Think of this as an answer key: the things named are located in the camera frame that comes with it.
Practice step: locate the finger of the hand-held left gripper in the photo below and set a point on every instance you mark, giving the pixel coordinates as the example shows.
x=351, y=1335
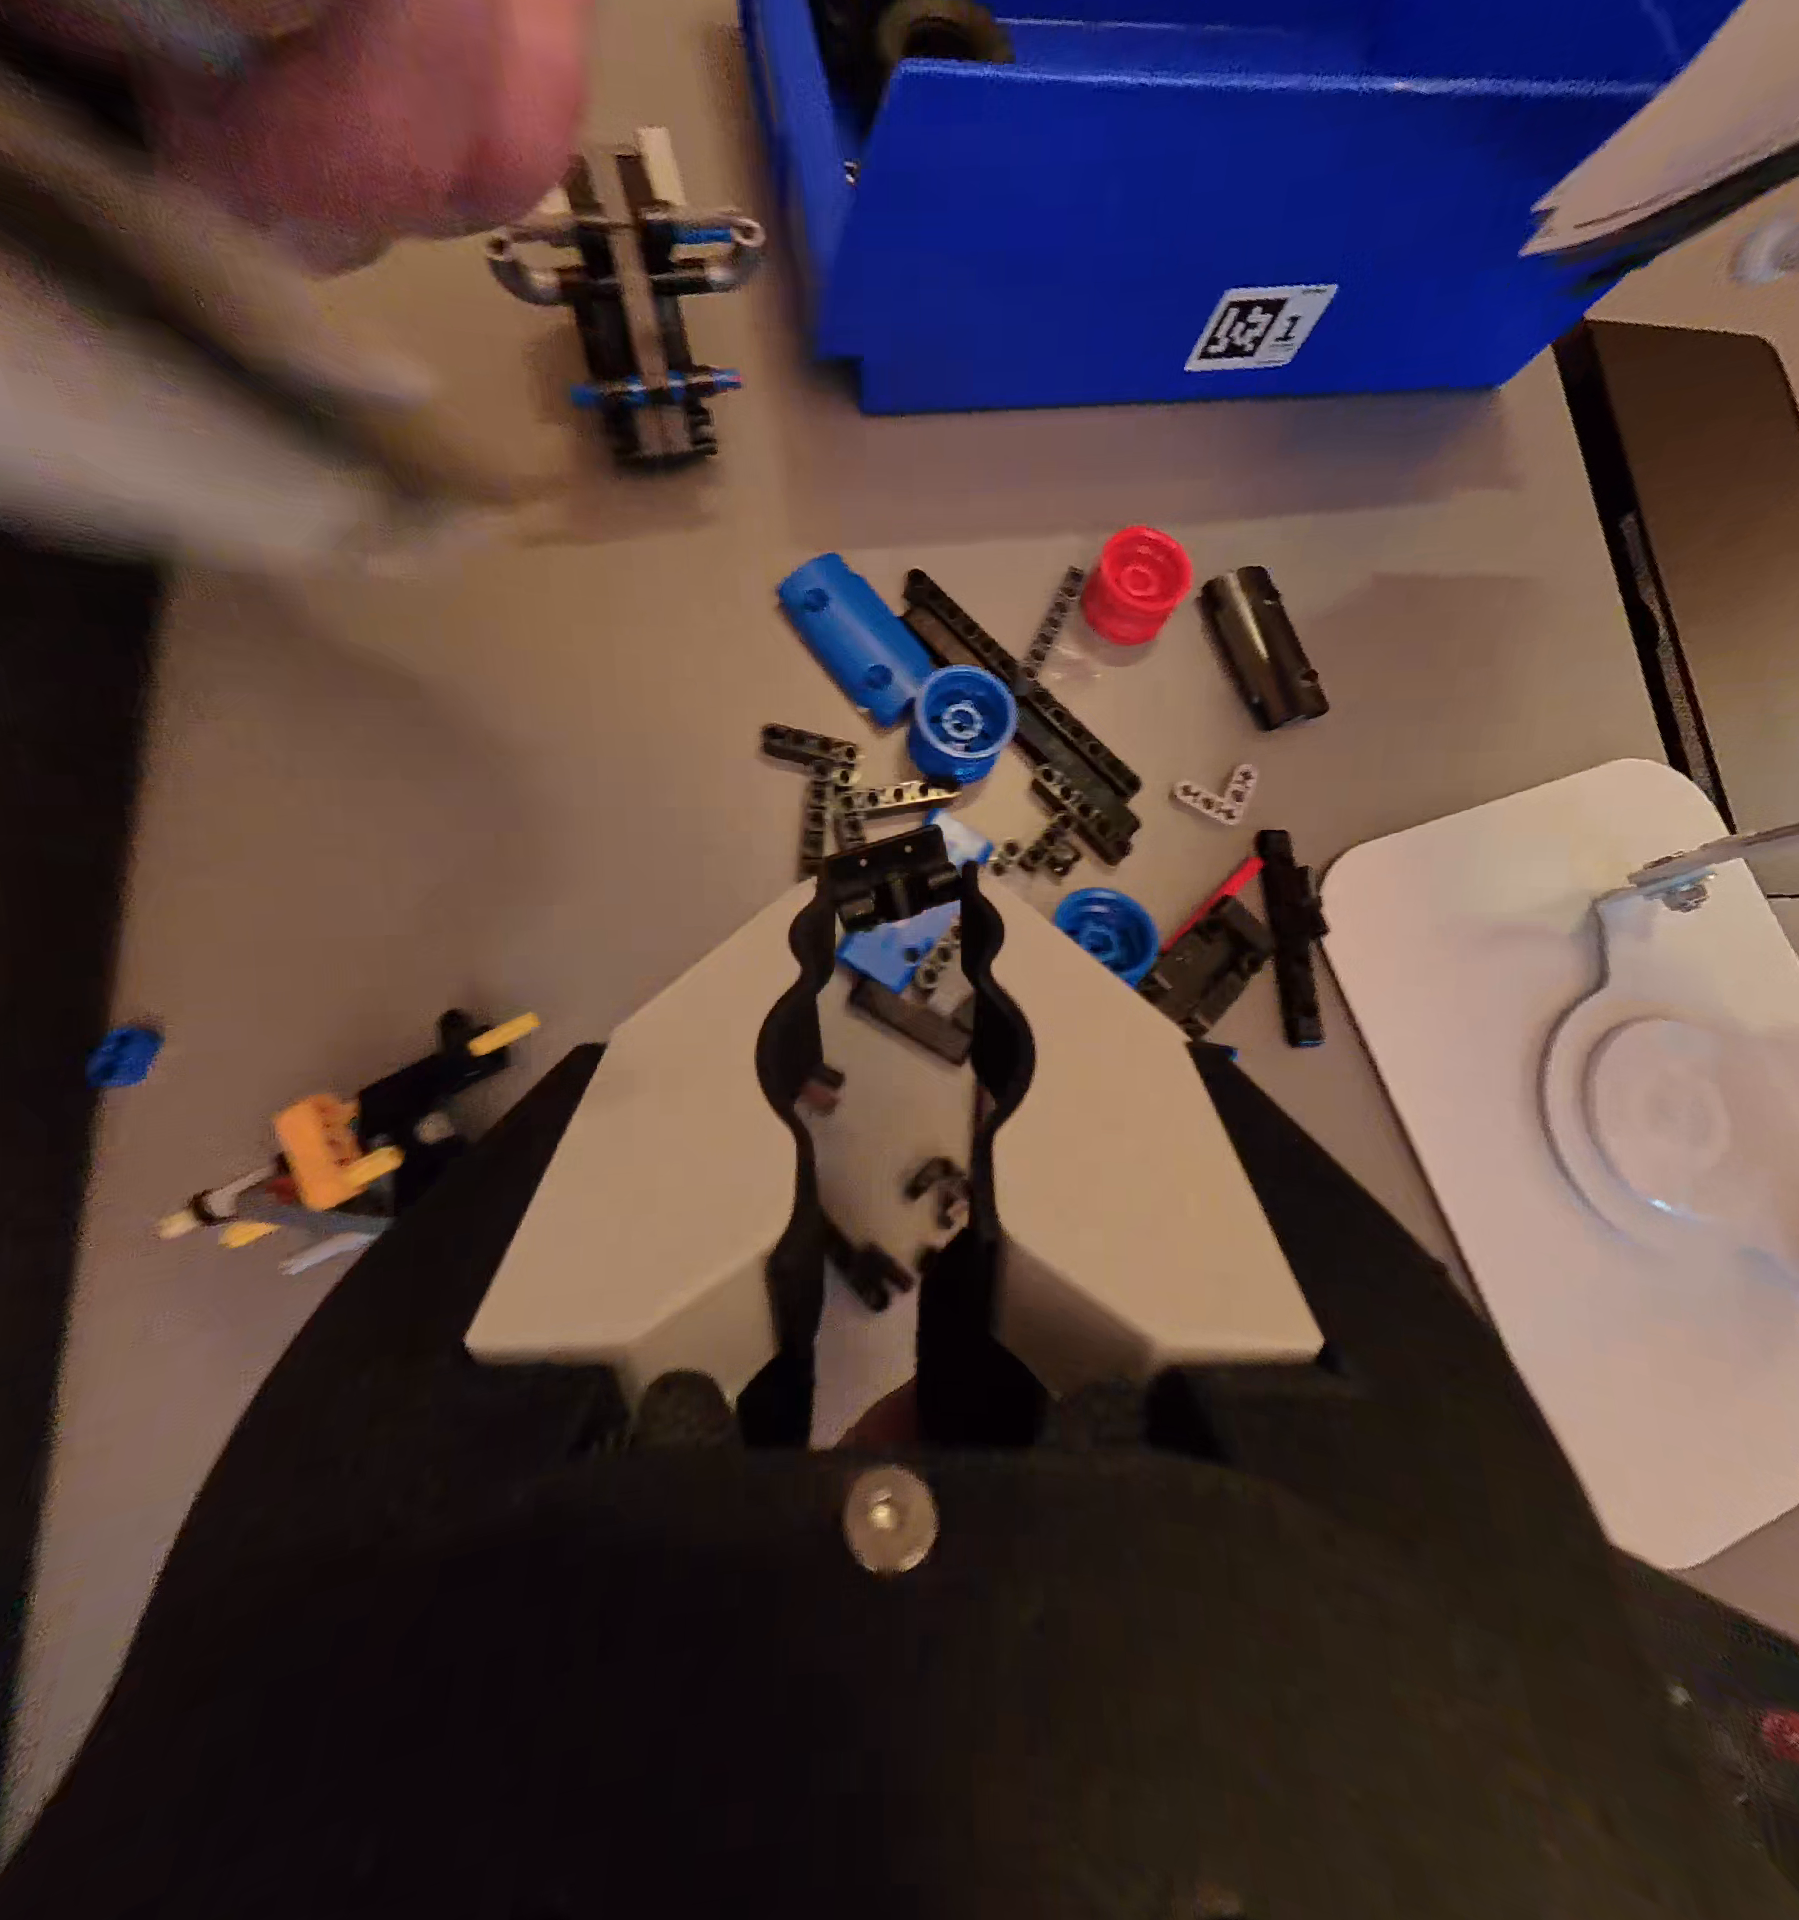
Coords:
x=164, y=285
x=90, y=435

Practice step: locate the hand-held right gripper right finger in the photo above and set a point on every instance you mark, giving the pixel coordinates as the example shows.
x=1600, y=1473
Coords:
x=1139, y=1199

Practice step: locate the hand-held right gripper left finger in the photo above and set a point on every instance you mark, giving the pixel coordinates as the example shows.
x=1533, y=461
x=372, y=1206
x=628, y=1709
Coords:
x=644, y=1199

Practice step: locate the black toy beam assembly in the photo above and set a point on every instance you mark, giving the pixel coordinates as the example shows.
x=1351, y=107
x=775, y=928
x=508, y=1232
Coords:
x=419, y=1087

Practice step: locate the black toy axle connector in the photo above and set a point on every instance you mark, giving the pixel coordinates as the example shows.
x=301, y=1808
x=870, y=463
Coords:
x=892, y=873

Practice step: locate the toy instruction booklet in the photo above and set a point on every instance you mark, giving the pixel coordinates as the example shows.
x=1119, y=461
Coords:
x=1710, y=136

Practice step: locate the grey desk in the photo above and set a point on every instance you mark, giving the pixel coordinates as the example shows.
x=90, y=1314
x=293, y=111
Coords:
x=538, y=750

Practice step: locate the person's left hand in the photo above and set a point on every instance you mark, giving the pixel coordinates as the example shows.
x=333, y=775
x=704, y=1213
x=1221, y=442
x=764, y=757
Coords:
x=404, y=120

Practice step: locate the blue toy wheel rim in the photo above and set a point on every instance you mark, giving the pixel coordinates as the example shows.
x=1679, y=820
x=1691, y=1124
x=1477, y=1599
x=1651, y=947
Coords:
x=963, y=725
x=1106, y=934

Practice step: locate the red thin toy axle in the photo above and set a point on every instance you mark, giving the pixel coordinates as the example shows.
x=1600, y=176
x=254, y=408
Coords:
x=1213, y=900

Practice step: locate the white book stand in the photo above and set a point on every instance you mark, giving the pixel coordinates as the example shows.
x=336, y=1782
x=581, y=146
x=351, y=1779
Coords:
x=1484, y=1199

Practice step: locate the white small angled beam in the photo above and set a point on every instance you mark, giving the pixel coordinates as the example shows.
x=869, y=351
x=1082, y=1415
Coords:
x=1213, y=794

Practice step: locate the black blue toy chassis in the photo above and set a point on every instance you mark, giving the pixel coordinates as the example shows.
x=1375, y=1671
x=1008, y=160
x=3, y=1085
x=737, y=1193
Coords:
x=635, y=300

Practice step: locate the pile of black toy beams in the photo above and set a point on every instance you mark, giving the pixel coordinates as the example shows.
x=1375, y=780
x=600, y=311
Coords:
x=1035, y=704

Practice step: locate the blue small toy connector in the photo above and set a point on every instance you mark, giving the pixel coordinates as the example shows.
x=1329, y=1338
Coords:
x=122, y=1053

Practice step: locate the black rounded toy tile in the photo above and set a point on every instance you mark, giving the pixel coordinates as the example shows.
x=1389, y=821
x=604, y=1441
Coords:
x=1259, y=644

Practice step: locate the red toy wheel rim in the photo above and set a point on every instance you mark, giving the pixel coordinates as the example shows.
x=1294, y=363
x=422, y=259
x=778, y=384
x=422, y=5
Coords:
x=1136, y=584

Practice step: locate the black rubber toy tire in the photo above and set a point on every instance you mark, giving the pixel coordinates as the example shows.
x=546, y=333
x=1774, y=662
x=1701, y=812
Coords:
x=937, y=28

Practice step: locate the tagged blue storage bin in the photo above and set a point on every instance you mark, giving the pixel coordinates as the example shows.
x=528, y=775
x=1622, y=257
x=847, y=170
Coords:
x=1139, y=196

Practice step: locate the black toy frame assembly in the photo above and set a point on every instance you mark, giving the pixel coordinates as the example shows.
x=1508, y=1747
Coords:
x=1221, y=960

